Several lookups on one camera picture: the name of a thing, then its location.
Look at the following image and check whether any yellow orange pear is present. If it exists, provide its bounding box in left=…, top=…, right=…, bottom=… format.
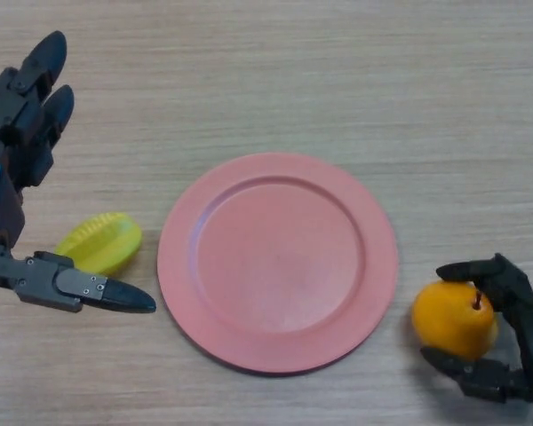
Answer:
left=410, top=280, right=499, bottom=361

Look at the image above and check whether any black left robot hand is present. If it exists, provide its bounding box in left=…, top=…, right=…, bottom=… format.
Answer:
left=0, top=30, right=157, bottom=315

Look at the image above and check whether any pink round plate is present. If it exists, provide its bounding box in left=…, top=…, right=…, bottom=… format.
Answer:
left=156, top=153, right=401, bottom=378

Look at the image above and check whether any yellow starfruit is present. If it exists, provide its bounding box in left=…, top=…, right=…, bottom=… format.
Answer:
left=53, top=211, right=143, bottom=277

